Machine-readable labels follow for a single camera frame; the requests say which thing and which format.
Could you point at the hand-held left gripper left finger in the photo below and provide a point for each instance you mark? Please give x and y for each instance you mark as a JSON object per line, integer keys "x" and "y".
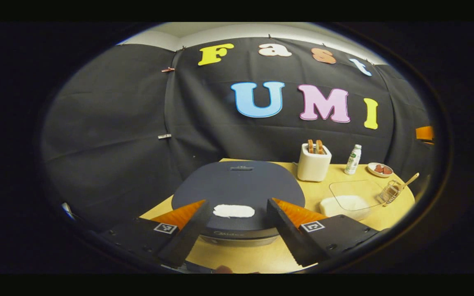
{"x": 189, "y": 232}

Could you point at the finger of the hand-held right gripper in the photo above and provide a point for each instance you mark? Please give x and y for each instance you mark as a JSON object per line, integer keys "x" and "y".
{"x": 424, "y": 133}

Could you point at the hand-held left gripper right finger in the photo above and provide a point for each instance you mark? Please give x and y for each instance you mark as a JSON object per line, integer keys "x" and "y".
{"x": 284, "y": 230}

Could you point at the wooden spoon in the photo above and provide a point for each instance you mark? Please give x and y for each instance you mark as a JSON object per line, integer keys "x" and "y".
{"x": 410, "y": 181}

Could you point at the dark grey rice cooker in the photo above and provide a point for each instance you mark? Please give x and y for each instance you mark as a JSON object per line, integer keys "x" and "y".
{"x": 237, "y": 185}

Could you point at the red meat piece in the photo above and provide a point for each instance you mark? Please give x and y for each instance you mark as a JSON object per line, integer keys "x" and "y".
{"x": 387, "y": 169}
{"x": 379, "y": 168}

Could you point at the white plate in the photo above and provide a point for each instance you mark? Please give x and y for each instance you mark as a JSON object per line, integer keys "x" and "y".
{"x": 371, "y": 170}

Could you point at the white toaster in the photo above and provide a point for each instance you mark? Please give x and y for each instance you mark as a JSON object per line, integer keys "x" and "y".
{"x": 313, "y": 168}

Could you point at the white drink bottle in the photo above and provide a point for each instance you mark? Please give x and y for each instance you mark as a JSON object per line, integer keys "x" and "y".
{"x": 352, "y": 160}

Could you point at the toast slice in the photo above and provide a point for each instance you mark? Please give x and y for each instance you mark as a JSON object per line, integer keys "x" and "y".
{"x": 310, "y": 146}
{"x": 319, "y": 146}

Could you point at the black backdrop cloth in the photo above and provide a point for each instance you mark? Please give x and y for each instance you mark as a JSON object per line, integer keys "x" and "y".
{"x": 109, "y": 123}

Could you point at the copper cloth clip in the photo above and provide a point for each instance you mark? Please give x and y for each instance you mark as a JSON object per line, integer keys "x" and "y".
{"x": 168, "y": 69}

